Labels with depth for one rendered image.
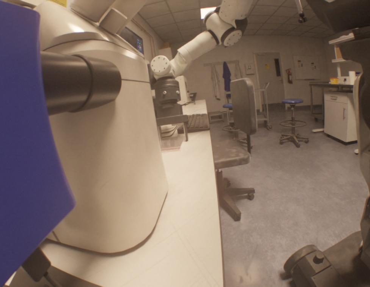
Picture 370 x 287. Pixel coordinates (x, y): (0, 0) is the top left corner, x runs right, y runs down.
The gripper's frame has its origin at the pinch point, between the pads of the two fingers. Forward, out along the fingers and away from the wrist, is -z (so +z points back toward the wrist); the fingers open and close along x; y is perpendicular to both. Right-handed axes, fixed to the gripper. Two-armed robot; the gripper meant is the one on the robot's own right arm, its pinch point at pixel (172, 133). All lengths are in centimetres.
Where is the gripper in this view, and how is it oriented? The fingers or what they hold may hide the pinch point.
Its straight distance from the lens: 61.8
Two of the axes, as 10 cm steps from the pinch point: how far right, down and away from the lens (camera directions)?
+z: -1.3, -9.9, -0.7
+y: -1.3, 0.9, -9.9
